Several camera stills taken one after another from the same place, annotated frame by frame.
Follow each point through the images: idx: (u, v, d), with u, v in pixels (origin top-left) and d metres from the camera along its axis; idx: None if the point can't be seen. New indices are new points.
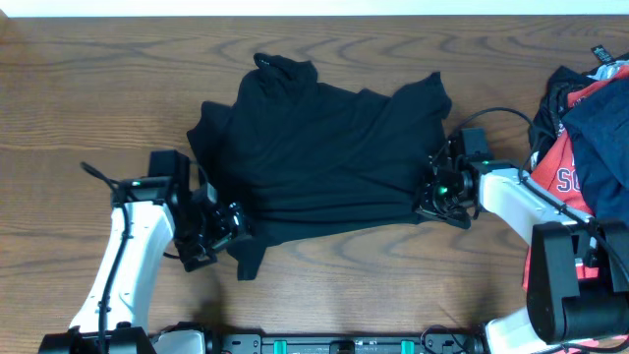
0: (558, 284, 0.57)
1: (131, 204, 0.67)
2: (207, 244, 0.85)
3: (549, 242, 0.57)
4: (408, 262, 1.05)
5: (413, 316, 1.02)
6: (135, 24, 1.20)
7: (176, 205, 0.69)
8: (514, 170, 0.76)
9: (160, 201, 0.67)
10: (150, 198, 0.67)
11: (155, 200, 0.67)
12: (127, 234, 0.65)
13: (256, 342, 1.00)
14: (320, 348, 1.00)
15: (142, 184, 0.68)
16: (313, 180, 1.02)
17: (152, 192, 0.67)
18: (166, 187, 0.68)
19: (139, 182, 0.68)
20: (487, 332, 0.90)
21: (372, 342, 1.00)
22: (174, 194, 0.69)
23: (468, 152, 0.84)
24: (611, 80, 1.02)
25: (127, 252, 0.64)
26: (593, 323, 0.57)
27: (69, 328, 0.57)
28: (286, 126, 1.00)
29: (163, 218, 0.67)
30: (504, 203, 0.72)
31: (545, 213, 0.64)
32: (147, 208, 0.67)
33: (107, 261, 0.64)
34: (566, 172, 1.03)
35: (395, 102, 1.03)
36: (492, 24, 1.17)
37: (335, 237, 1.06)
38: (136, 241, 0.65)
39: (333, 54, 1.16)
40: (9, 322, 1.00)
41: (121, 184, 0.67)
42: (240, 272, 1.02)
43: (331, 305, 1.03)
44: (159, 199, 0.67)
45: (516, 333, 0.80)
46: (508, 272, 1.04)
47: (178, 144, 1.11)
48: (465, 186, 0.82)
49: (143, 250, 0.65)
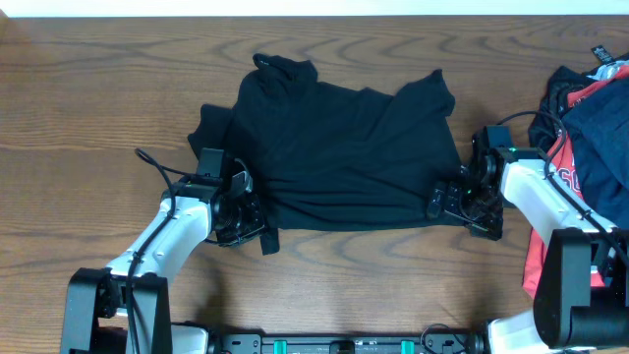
0: (569, 295, 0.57)
1: (179, 196, 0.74)
2: (245, 231, 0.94)
3: (572, 245, 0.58)
4: (409, 262, 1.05)
5: (413, 316, 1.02)
6: (135, 25, 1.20)
7: (216, 211, 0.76)
8: (541, 162, 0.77)
9: (206, 200, 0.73)
10: (198, 196, 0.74)
11: (202, 198, 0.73)
12: (172, 213, 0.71)
13: (256, 342, 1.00)
14: (320, 348, 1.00)
15: (194, 185, 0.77)
16: (318, 180, 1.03)
17: (202, 192, 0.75)
18: (214, 191, 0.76)
19: (191, 184, 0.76)
20: (487, 331, 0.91)
21: (372, 342, 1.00)
22: (217, 203, 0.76)
23: (491, 145, 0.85)
24: (611, 80, 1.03)
25: (168, 223, 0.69)
26: (600, 326, 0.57)
27: (103, 268, 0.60)
28: (287, 126, 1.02)
29: (202, 214, 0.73)
30: (526, 195, 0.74)
31: (567, 218, 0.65)
32: (193, 200, 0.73)
33: (149, 227, 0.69)
34: (566, 172, 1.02)
35: (397, 101, 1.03)
36: (491, 24, 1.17)
37: (335, 237, 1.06)
38: (180, 217, 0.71)
39: (334, 54, 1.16)
40: (8, 322, 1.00)
41: (180, 186, 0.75)
42: (265, 248, 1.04)
43: (331, 305, 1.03)
44: (204, 198, 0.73)
45: (516, 334, 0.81)
46: (508, 271, 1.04)
47: (178, 144, 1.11)
48: (487, 171, 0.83)
49: (182, 230, 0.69)
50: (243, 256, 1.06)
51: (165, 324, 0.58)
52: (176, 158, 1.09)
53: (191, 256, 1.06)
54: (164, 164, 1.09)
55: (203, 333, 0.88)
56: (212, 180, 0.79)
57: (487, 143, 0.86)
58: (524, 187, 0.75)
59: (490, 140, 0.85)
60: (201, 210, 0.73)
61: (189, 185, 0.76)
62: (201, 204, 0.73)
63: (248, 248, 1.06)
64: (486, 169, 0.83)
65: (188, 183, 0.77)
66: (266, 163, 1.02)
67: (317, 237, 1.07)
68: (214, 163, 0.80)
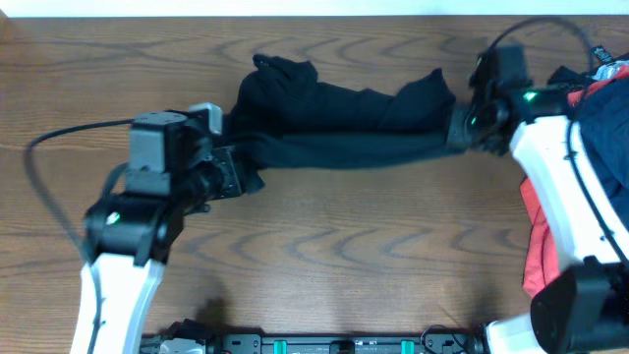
0: (575, 324, 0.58)
1: (107, 236, 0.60)
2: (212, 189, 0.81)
3: (584, 288, 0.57)
4: (409, 262, 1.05)
5: (413, 316, 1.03)
6: (134, 25, 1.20)
7: (162, 238, 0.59)
8: (567, 122, 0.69)
9: (145, 241, 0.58)
10: (131, 234, 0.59)
11: (141, 239, 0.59)
12: (98, 320, 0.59)
13: (256, 342, 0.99)
14: (320, 348, 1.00)
15: (120, 217, 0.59)
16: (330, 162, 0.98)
17: (138, 223, 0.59)
18: (153, 221, 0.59)
19: (118, 214, 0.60)
20: (487, 333, 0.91)
21: (372, 342, 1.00)
22: (160, 226, 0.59)
23: (503, 76, 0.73)
24: (611, 80, 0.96)
25: (100, 336, 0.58)
26: (600, 341, 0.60)
27: None
28: (287, 121, 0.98)
29: (145, 288, 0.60)
30: (534, 164, 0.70)
31: (588, 240, 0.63)
32: (123, 260, 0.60)
33: (82, 342, 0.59)
34: None
35: (399, 99, 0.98)
36: (492, 24, 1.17)
37: (335, 237, 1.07)
38: (112, 301, 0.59)
39: (334, 54, 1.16)
40: (8, 322, 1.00)
41: (105, 208, 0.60)
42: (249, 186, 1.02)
43: (331, 305, 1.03)
44: (144, 238, 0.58)
45: (516, 338, 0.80)
46: (507, 272, 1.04)
47: None
48: (498, 117, 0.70)
49: (122, 334, 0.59)
50: (244, 257, 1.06)
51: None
52: None
53: (192, 256, 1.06)
54: None
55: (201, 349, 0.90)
56: (155, 177, 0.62)
57: (498, 71, 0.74)
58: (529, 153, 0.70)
59: (503, 71, 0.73)
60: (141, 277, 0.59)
61: (113, 218, 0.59)
62: (136, 267, 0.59)
63: (248, 248, 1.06)
64: (496, 115, 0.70)
65: (113, 214, 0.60)
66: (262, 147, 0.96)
67: (317, 237, 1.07)
68: (143, 148, 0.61)
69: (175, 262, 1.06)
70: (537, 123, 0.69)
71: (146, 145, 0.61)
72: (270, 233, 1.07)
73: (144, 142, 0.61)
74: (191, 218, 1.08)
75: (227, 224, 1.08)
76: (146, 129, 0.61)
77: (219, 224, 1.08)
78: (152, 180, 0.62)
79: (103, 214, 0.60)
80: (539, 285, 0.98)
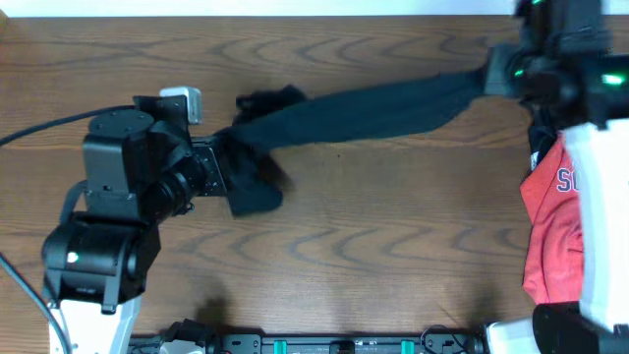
0: None
1: (70, 273, 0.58)
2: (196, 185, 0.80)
3: None
4: (409, 262, 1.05)
5: (413, 316, 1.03)
6: (134, 24, 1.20)
7: (132, 269, 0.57)
8: None
9: (112, 276, 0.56)
10: (96, 267, 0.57)
11: (107, 273, 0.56)
12: None
13: (256, 342, 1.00)
14: (320, 348, 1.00)
15: (82, 254, 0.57)
16: (343, 132, 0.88)
17: (102, 256, 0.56)
18: (119, 255, 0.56)
19: (79, 256, 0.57)
20: (487, 335, 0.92)
21: (372, 342, 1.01)
22: (130, 259, 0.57)
23: (568, 29, 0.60)
24: None
25: None
26: None
27: None
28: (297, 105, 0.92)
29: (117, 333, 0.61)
30: (586, 176, 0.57)
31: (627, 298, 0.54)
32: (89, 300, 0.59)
33: None
34: (566, 172, 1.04)
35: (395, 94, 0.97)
36: (492, 23, 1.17)
37: (335, 237, 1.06)
38: (84, 346, 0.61)
39: (334, 54, 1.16)
40: (8, 322, 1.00)
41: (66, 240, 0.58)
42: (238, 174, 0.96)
43: (331, 305, 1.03)
44: (111, 271, 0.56)
45: (517, 342, 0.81)
46: (508, 271, 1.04)
47: None
48: (563, 95, 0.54)
49: None
50: (244, 256, 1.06)
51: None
52: None
53: (192, 256, 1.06)
54: None
55: (201, 351, 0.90)
56: (119, 199, 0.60)
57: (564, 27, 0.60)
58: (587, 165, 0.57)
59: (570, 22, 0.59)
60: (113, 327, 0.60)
61: (74, 259, 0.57)
62: (107, 314, 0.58)
63: (247, 248, 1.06)
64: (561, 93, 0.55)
65: (73, 252, 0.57)
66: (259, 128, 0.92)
67: (317, 237, 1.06)
68: (108, 166, 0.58)
69: (174, 261, 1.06)
70: (609, 132, 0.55)
71: (108, 163, 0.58)
72: (270, 233, 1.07)
73: (104, 160, 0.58)
74: (191, 218, 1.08)
75: (226, 223, 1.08)
76: (103, 145, 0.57)
77: (218, 223, 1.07)
78: (116, 203, 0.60)
79: (61, 252, 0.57)
80: (540, 285, 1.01)
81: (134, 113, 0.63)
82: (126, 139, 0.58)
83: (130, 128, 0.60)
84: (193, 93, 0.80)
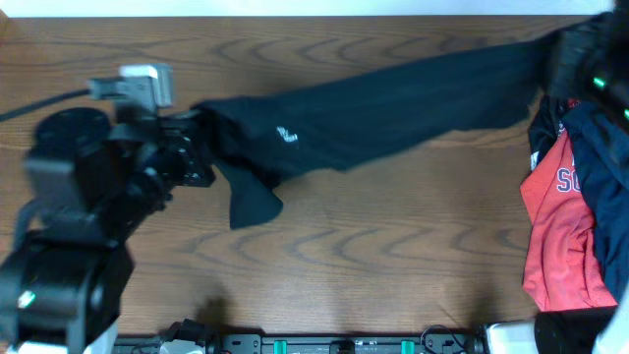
0: None
1: (28, 317, 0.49)
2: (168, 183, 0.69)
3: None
4: (409, 262, 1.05)
5: (413, 316, 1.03)
6: (135, 25, 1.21)
7: (96, 301, 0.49)
8: None
9: (73, 314, 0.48)
10: (54, 306, 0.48)
11: (68, 310, 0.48)
12: None
13: (256, 342, 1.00)
14: (320, 348, 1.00)
15: (36, 291, 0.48)
16: (355, 111, 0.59)
17: (60, 292, 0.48)
18: (81, 286, 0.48)
19: (31, 295, 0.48)
20: (487, 335, 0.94)
21: (372, 342, 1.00)
22: (94, 288, 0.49)
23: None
24: None
25: None
26: None
27: None
28: None
29: None
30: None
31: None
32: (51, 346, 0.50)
33: None
34: (566, 172, 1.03)
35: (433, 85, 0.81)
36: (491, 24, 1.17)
37: (335, 237, 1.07)
38: None
39: (334, 55, 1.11)
40: None
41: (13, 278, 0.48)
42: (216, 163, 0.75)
43: (331, 305, 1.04)
44: (73, 306, 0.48)
45: (518, 345, 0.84)
46: (507, 271, 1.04)
47: None
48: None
49: None
50: (244, 256, 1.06)
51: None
52: None
53: (192, 257, 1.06)
54: None
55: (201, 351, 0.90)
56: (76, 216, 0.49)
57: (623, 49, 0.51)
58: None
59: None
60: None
61: (28, 300, 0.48)
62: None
63: (247, 248, 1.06)
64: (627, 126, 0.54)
65: (25, 292, 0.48)
66: (245, 105, 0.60)
67: (317, 237, 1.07)
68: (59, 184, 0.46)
69: (175, 262, 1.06)
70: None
71: (57, 185, 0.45)
72: (270, 233, 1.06)
73: (51, 183, 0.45)
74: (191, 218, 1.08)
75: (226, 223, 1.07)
76: (50, 161, 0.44)
77: (219, 223, 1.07)
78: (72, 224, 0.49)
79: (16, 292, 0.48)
80: (541, 285, 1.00)
81: (82, 112, 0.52)
82: (75, 153, 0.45)
83: (79, 137, 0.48)
84: (161, 72, 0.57)
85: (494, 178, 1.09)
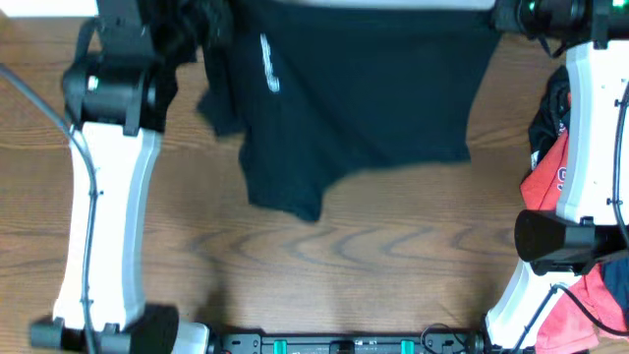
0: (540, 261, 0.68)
1: (89, 99, 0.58)
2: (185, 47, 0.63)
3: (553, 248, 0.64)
4: (408, 262, 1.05)
5: (413, 315, 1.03)
6: None
7: (150, 100, 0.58)
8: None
9: (136, 96, 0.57)
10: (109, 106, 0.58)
11: (130, 95, 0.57)
12: (96, 192, 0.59)
13: (256, 342, 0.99)
14: (320, 348, 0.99)
15: (101, 81, 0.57)
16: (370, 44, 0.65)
17: (114, 90, 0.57)
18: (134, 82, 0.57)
19: (97, 81, 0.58)
20: (487, 324, 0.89)
21: (372, 341, 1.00)
22: (150, 88, 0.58)
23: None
24: None
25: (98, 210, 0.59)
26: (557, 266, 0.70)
27: (53, 320, 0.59)
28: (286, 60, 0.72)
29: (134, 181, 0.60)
30: (578, 85, 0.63)
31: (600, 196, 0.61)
32: (106, 127, 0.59)
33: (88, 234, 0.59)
34: (566, 171, 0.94)
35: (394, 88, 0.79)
36: None
37: (335, 236, 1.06)
38: (106, 170, 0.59)
39: None
40: (10, 320, 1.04)
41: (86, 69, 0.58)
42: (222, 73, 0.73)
43: (331, 305, 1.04)
44: (135, 94, 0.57)
45: (509, 300, 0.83)
46: (508, 271, 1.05)
47: (180, 145, 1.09)
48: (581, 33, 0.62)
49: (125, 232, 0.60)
50: (243, 256, 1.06)
51: (162, 334, 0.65)
52: (179, 157, 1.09)
53: (192, 256, 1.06)
54: (162, 163, 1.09)
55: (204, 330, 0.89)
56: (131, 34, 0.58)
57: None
58: (581, 75, 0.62)
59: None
60: (134, 156, 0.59)
61: (93, 83, 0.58)
62: (129, 137, 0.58)
63: (247, 247, 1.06)
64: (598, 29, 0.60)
65: (91, 78, 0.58)
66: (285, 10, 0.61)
67: (318, 237, 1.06)
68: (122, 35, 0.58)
69: (174, 261, 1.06)
70: (606, 50, 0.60)
71: (128, 16, 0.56)
72: (270, 232, 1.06)
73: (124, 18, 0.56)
74: (191, 218, 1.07)
75: (227, 223, 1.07)
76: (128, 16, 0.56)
77: (219, 223, 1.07)
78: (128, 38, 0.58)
79: (80, 81, 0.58)
80: None
81: None
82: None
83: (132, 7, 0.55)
84: None
85: (493, 178, 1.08)
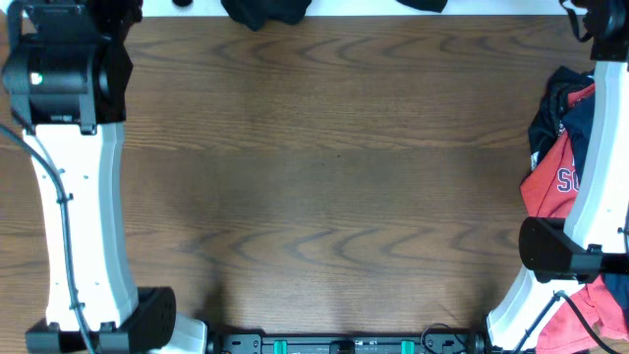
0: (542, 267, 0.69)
1: (35, 97, 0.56)
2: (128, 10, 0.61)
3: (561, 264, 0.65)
4: (408, 263, 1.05)
5: (413, 316, 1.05)
6: None
7: (103, 88, 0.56)
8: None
9: (85, 88, 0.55)
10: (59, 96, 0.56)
11: (80, 87, 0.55)
12: (65, 198, 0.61)
13: (256, 342, 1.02)
14: (320, 348, 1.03)
15: (44, 75, 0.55)
16: None
17: (62, 85, 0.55)
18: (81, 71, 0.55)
19: (40, 76, 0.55)
20: (487, 324, 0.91)
21: (372, 341, 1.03)
22: (101, 75, 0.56)
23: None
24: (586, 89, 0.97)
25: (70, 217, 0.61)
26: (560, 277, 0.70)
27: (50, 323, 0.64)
28: None
29: (105, 177, 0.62)
30: (609, 100, 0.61)
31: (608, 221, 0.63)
32: (62, 127, 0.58)
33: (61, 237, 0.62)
34: (566, 172, 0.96)
35: None
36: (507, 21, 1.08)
37: (335, 237, 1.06)
38: (71, 173, 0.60)
39: (335, 53, 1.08)
40: (16, 319, 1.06)
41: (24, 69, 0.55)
42: None
43: (331, 306, 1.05)
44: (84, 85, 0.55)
45: (513, 304, 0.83)
46: (507, 271, 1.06)
47: (178, 145, 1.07)
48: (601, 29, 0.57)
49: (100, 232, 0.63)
50: (244, 257, 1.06)
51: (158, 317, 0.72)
52: (177, 159, 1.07)
53: (193, 258, 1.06)
54: (160, 164, 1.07)
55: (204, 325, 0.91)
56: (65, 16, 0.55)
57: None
58: (611, 92, 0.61)
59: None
60: (97, 150, 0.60)
61: (37, 79, 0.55)
62: (86, 135, 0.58)
63: (247, 248, 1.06)
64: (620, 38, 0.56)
65: (35, 74, 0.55)
66: None
67: (318, 237, 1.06)
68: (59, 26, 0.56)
69: (175, 263, 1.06)
70: None
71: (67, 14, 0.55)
72: (270, 233, 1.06)
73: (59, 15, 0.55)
74: (191, 218, 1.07)
75: (226, 223, 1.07)
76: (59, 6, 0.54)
77: (219, 224, 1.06)
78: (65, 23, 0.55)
79: (21, 74, 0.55)
80: None
81: None
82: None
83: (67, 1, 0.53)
84: None
85: (494, 179, 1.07)
